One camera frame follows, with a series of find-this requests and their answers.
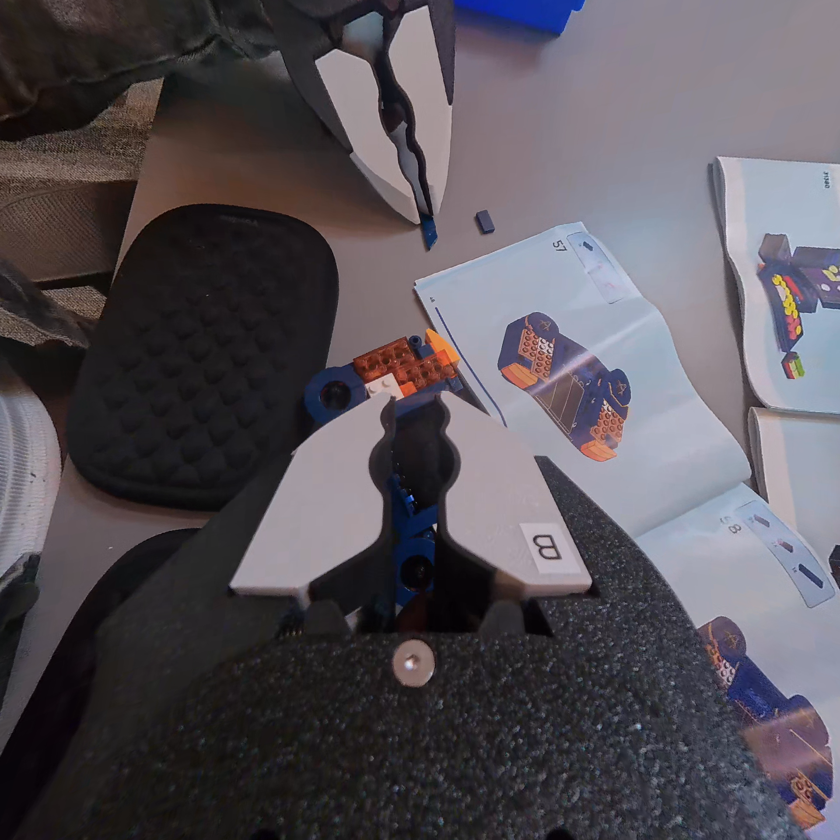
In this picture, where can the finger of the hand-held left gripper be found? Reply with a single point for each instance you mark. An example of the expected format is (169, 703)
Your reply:
(433, 131)
(354, 111)

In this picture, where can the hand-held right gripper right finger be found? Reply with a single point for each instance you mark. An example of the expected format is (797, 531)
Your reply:
(505, 505)

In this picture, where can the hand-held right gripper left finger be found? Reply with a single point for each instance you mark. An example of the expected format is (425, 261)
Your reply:
(321, 505)

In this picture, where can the small dark blue tile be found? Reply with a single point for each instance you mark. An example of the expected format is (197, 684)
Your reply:
(485, 221)
(430, 229)

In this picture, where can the thick instruction booklet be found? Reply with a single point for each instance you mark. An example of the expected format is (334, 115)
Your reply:
(590, 407)

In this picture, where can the dark blue orange brick model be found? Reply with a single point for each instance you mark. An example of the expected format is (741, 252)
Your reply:
(387, 364)

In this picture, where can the person's left forearm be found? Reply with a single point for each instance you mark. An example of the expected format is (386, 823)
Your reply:
(98, 52)

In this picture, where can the blue plastic bin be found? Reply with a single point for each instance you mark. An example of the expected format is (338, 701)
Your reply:
(518, 13)

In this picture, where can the black wrist rest pad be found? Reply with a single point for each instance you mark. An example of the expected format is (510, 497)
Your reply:
(197, 354)
(65, 649)

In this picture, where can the arcade cover instruction booklet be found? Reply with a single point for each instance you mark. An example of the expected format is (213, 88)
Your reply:
(794, 466)

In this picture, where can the computer cover instruction booklet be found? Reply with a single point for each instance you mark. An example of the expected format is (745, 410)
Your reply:
(787, 216)

